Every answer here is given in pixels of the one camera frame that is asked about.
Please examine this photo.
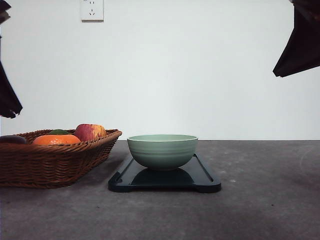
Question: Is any green avocado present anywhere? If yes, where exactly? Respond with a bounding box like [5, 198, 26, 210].
[48, 129, 72, 135]

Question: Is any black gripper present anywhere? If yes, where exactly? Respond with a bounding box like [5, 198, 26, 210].
[0, 0, 11, 24]

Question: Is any green ceramic bowl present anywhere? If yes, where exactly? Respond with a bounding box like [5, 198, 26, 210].
[127, 134, 198, 171]

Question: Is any white wall power socket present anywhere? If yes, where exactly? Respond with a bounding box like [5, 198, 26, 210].
[80, 0, 105, 23]

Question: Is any black rectangular tray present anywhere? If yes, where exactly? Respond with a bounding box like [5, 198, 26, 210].
[108, 153, 222, 193]

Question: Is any red striped apple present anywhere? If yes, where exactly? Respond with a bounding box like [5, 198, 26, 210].
[75, 123, 107, 142]

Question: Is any brown woven wicker basket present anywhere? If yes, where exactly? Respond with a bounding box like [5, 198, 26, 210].
[0, 123, 122, 189]

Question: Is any dark red plum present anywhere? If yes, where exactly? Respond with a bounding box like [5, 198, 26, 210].
[0, 135, 27, 144]

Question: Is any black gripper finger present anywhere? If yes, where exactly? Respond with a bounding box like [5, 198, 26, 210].
[273, 0, 320, 78]
[0, 61, 23, 119]

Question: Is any orange tangerine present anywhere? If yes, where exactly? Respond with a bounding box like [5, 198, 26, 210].
[32, 134, 81, 145]

